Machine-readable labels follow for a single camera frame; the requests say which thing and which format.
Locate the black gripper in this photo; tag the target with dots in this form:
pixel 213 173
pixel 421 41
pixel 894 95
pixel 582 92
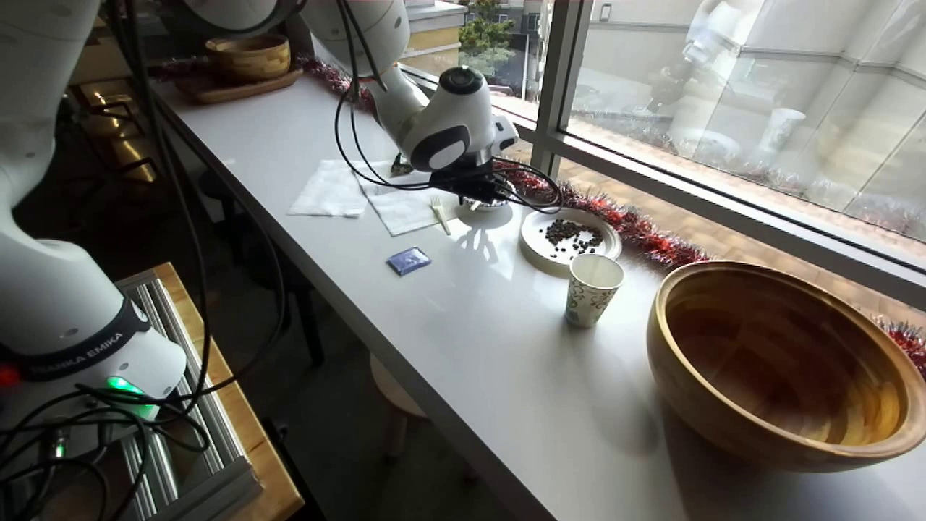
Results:
pixel 490 189

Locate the white plate with dark food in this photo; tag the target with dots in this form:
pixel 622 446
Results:
pixel 580 258

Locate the large wooden bowl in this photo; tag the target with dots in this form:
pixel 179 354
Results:
pixel 770 387

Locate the wooden tray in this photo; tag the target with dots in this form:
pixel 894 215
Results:
pixel 242 92

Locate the red tinsel garland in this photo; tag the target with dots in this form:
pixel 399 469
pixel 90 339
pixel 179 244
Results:
pixel 638 232

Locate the cream plastic fork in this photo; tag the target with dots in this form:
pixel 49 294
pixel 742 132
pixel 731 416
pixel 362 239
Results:
pixel 440 222

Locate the wooden board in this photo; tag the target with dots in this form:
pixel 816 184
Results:
pixel 247 423

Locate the folded white paper towel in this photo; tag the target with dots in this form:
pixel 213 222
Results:
pixel 399 215

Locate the blue packet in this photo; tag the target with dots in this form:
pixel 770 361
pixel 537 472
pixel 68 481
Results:
pixel 408 262

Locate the small wooden bowl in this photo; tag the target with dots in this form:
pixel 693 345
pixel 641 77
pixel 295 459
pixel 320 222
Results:
pixel 250 57

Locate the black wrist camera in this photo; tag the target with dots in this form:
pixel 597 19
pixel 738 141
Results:
pixel 447 181

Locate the dark window frame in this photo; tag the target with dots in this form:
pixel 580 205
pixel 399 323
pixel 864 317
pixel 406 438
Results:
pixel 560 77

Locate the aluminium rail frame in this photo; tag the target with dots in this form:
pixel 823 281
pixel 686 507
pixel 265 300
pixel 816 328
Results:
pixel 191 465

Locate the round tan stool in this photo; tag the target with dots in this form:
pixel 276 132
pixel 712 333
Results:
pixel 393 387

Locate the small patterned bowl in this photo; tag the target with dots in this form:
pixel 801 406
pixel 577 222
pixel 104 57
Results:
pixel 486 219

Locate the patterned paper cup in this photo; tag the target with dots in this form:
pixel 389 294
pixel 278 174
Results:
pixel 592 303

